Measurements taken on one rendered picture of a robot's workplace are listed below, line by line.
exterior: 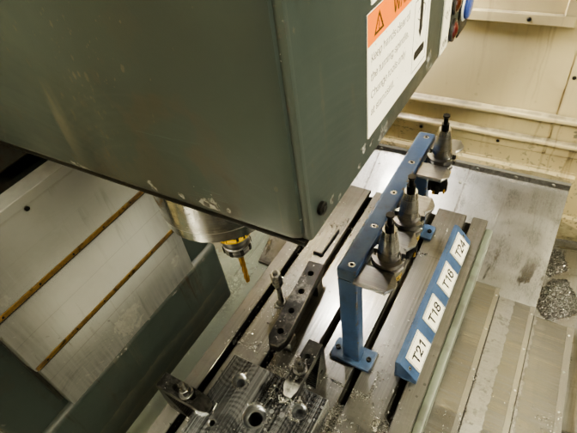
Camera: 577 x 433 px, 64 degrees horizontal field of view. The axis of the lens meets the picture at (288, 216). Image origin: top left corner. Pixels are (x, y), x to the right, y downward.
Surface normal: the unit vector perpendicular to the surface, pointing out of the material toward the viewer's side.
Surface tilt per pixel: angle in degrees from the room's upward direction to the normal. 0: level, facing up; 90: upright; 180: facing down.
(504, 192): 24
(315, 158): 90
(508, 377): 8
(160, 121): 90
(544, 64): 90
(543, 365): 8
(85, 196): 91
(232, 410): 0
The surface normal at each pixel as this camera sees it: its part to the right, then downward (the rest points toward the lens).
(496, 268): -0.31, -0.40
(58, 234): 0.86, 0.27
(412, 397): -0.12, -0.72
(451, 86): -0.49, 0.65
